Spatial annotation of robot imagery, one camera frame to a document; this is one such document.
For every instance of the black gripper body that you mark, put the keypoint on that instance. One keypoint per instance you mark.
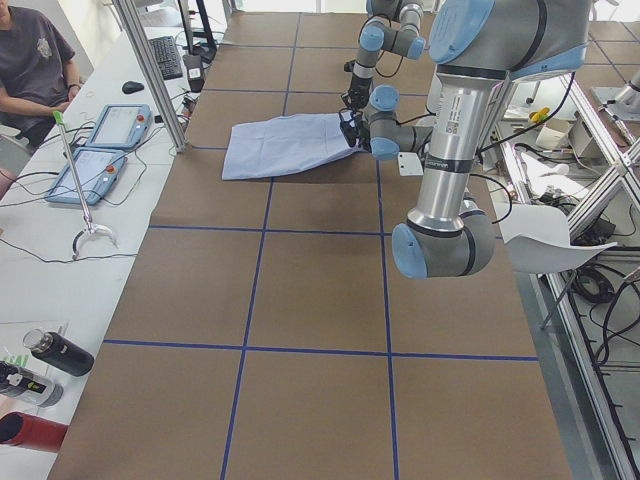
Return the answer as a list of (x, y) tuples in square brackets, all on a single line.
[(361, 134), (358, 94)]

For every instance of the blue striped button shirt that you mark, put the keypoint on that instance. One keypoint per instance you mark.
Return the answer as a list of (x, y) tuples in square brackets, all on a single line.
[(284, 145)]

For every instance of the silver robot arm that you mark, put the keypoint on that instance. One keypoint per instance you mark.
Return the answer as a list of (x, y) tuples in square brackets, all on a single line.
[(392, 26), (476, 46)]

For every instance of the white cardboard box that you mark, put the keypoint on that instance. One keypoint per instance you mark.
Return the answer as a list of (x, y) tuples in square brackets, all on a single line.
[(554, 134)]

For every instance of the black keyboard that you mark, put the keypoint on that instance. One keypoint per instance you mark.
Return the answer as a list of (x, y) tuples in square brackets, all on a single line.
[(167, 57)]

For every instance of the white plastic chair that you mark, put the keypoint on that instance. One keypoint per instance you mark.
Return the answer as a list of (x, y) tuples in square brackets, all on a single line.
[(538, 240)]

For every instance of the black computer mouse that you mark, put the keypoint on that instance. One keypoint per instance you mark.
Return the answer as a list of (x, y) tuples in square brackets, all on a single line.
[(130, 87)]

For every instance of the upper blue teach pendant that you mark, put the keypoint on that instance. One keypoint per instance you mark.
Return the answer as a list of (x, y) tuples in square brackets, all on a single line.
[(120, 127)]

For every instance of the blue teach pendant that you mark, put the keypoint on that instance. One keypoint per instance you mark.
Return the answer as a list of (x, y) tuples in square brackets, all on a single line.
[(120, 127), (98, 171)]

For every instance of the lower blue teach pendant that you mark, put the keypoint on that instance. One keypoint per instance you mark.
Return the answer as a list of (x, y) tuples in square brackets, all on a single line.
[(98, 171)]

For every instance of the metal reacher grabber tool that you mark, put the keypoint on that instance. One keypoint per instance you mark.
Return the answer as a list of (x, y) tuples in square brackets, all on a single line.
[(91, 228)]

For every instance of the seated person dark shirt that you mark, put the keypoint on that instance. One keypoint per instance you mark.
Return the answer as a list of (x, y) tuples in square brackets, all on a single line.
[(38, 73)]

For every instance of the black water bottle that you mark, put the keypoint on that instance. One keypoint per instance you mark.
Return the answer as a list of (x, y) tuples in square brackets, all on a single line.
[(59, 352)]

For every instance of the grey labelled bottle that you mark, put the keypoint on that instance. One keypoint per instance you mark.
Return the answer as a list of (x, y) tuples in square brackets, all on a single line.
[(24, 385)]

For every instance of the red cylinder bottle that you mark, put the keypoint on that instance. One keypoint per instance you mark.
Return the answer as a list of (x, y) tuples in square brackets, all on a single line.
[(26, 431)]

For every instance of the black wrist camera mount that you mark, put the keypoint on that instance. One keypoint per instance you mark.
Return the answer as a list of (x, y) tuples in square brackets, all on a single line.
[(350, 126)]

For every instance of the aluminium frame post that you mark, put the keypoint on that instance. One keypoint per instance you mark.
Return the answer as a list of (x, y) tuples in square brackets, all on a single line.
[(134, 29)]

